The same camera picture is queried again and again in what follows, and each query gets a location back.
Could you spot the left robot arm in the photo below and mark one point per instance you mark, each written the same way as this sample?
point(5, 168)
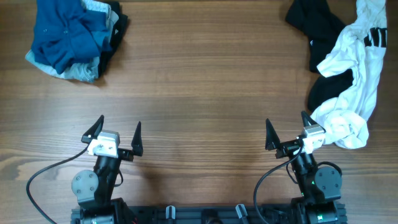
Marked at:
point(94, 188)

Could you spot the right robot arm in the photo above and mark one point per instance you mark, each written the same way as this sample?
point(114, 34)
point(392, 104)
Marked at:
point(319, 182)

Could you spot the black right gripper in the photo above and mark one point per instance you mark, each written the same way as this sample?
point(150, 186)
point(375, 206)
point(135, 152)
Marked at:
point(288, 149)

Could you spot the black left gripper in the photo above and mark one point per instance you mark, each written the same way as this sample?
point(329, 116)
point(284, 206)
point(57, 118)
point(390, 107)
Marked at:
point(137, 146)

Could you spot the black garment right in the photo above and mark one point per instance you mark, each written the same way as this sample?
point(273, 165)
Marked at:
point(322, 27)

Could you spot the white t-shirt black print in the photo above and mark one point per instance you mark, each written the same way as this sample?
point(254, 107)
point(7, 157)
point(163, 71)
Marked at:
point(360, 48)

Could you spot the black folded garment left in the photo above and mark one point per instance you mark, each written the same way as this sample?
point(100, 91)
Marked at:
point(118, 31)

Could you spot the light grey folded garment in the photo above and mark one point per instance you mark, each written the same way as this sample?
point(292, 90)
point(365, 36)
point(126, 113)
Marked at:
point(84, 72)

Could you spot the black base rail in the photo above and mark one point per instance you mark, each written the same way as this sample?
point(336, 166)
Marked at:
point(211, 214)

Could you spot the blue button shirt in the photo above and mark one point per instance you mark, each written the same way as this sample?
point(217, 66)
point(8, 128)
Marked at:
point(66, 33)

